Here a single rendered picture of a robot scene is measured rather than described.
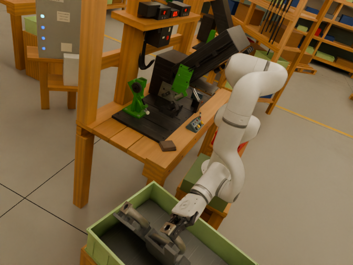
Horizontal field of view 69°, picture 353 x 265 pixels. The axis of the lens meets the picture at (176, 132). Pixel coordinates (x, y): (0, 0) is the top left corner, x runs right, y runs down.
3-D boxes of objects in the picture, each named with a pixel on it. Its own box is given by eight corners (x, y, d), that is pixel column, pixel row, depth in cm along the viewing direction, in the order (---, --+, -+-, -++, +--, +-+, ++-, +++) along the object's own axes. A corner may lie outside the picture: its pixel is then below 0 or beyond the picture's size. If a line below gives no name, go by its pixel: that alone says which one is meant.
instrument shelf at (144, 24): (199, 20, 225) (201, 15, 223) (143, 31, 154) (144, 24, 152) (175, 10, 231) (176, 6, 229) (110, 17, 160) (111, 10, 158)
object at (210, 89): (217, 90, 214) (218, 87, 212) (210, 96, 201) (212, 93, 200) (177, 72, 224) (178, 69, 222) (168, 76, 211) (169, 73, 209)
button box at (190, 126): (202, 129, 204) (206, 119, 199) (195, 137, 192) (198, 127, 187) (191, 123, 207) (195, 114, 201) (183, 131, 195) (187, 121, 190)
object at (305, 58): (298, 63, 841) (305, 50, 816) (314, 74, 782) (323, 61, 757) (269, 59, 795) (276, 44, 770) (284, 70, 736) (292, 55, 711)
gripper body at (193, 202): (186, 187, 100) (167, 209, 94) (203, 190, 92) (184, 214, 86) (196, 201, 102) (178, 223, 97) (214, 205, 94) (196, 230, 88)
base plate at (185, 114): (215, 94, 259) (215, 93, 258) (161, 144, 172) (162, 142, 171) (179, 78, 270) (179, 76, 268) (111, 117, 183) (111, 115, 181)
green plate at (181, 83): (186, 95, 204) (196, 69, 197) (183, 95, 196) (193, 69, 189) (174, 89, 207) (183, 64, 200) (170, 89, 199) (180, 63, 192)
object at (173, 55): (180, 91, 242) (191, 56, 223) (165, 101, 218) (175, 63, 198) (164, 83, 246) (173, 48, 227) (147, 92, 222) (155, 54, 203)
